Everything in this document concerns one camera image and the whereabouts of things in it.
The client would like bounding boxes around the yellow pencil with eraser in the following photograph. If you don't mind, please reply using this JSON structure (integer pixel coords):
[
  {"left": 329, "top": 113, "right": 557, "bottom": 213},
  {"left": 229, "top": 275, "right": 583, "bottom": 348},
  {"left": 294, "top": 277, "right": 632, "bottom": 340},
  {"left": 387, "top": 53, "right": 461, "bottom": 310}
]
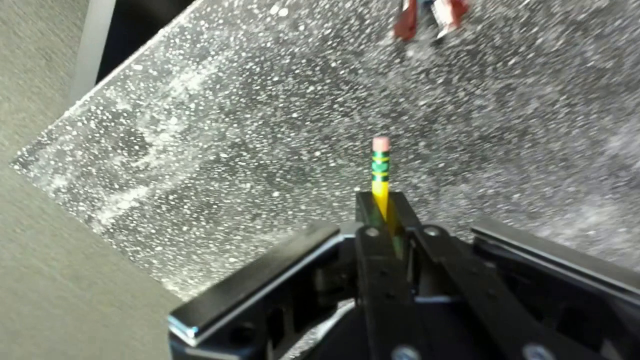
[{"left": 368, "top": 136, "right": 396, "bottom": 232}]

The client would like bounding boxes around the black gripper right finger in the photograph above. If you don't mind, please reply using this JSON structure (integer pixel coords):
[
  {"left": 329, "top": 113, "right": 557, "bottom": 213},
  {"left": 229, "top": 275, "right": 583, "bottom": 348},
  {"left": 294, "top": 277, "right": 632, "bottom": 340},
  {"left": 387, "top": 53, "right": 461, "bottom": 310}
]
[{"left": 385, "top": 190, "right": 607, "bottom": 360}]

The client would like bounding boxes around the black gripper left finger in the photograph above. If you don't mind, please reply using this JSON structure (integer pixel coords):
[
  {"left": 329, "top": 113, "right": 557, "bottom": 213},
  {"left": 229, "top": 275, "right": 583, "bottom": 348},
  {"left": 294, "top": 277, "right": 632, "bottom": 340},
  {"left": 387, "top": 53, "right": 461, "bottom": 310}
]
[{"left": 352, "top": 190, "right": 427, "bottom": 360}]

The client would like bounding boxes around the dark red staple remover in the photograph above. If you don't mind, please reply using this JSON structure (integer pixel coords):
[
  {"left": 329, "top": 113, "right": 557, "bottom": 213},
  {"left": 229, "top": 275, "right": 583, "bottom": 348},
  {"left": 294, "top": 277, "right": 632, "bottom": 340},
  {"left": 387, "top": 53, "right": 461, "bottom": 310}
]
[{"left": 390, "top": 0, "right": 472, "bottom": 44}]

